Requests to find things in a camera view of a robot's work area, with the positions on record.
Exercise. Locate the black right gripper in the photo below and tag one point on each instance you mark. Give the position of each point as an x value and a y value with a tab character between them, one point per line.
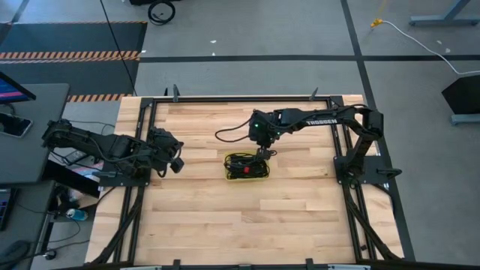
265	141

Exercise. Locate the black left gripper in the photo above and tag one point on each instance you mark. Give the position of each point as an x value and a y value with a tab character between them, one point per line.
163	142

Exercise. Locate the yellow translucent plastic container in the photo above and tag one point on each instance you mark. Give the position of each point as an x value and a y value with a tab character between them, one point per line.
243	179

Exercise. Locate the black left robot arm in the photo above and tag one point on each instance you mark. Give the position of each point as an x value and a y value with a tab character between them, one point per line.
120	148

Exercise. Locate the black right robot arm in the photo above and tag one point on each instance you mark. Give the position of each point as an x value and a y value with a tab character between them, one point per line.
322	122

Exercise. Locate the blue water bottle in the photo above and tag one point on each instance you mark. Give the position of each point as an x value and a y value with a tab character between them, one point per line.
77	214

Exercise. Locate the dark grey desk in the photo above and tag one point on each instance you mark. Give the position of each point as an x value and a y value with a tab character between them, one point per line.
37	150

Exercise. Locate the black mat with hazard stripes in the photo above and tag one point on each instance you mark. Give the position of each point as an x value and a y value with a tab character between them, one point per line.
75	37

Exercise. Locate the black smartphone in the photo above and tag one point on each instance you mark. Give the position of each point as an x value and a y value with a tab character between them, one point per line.
13	125

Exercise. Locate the monitor with lit screen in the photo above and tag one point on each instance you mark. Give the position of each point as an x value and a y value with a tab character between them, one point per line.
11	92

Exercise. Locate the black box on grey foot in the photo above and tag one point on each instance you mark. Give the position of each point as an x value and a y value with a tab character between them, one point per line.
463	95

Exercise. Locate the grey table leg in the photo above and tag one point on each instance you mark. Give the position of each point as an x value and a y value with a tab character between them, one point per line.
442	18

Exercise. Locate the black aluminium table frame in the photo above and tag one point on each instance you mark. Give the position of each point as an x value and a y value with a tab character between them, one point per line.
240	99

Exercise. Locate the black frame clamp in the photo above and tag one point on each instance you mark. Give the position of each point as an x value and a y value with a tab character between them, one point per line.
176	93
313	95

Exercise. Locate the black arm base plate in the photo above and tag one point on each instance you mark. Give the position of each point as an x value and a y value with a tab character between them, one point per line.
112	180
371	168

